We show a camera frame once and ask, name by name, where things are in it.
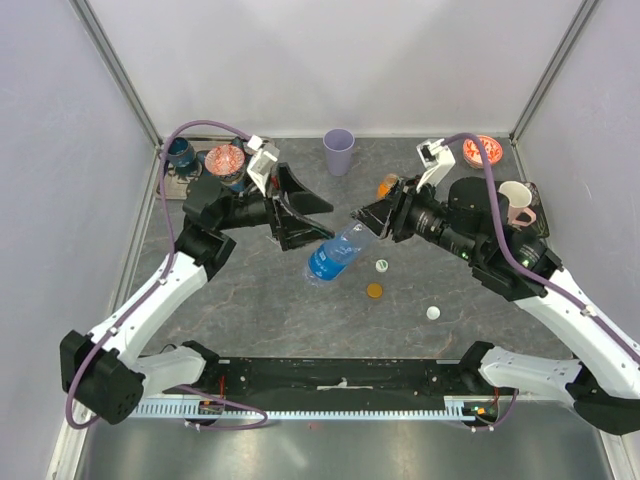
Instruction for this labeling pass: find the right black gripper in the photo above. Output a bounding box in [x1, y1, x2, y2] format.
[351, 173, 481, 262]

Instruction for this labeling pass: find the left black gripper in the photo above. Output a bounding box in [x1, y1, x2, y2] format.
[216, 163, 335, 250]

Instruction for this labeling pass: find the orange juice bottle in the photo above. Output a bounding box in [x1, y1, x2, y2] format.
[376, 173, 399, 199]

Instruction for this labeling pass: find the white green bottle cap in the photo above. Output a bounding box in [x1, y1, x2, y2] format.
[375, 259, 389, 273]

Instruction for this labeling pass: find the blue water bottle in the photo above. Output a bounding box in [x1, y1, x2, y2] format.
[304, 221, 378, 287]

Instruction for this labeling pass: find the orange bottle cap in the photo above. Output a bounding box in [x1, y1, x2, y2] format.
[366, 283, 384, 299]

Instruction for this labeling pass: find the white blue bottle cap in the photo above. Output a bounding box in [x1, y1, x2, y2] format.
[426, 306, 441, 320]

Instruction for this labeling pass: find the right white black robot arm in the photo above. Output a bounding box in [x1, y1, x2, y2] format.
[351, 177, 639, 436]

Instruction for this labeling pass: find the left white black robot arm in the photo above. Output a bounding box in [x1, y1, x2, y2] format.
[60, 163, 334, 425]

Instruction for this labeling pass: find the blue star-shaped dish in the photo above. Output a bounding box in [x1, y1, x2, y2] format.
[196, 137, 249, 192]

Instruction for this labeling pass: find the lavender plastic cup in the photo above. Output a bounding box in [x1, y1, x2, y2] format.
[323, 128, 355, 177]

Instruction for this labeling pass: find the red patterned bowl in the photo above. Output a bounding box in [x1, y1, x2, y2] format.
[204, 144, 245, 178]

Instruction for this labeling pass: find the metal tray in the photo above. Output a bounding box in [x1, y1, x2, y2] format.
[156, 136, 276, 200]

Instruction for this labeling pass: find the dark blue teacup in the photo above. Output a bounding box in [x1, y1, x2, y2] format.
[166, 137, 196, 174]

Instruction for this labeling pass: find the red white floral bowl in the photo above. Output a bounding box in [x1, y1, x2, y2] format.
[462, 135, 503, 169]

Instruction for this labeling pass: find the pink white mug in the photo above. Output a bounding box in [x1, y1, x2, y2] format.
[498, 181, 537, 227]

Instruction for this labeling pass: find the dark floral square plate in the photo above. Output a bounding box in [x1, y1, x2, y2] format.
[524, 182, 550, 239]

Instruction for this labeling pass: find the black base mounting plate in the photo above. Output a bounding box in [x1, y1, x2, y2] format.
[162, 355, 519, 412]

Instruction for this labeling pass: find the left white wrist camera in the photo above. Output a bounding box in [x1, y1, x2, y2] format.
[246, 135, 280, 197]

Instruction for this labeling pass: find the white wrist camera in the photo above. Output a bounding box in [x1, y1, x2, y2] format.
[246, 135, 280, 197]
[416, 138, 456, 192]

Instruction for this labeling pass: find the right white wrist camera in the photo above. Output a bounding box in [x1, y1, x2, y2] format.
[416, 138, 456, 192]

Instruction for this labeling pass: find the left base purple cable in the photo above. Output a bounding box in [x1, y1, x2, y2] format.
[172, 383, 269, 433]

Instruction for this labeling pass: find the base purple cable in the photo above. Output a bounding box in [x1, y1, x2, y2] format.
[449, 389, 523, 433]
[172, 383, 269, 433]

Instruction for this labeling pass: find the slotted cable duct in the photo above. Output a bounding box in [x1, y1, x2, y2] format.
[130, 396, 475, 422]

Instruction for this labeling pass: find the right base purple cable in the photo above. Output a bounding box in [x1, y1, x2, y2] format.
[449, 389, 523, 433]

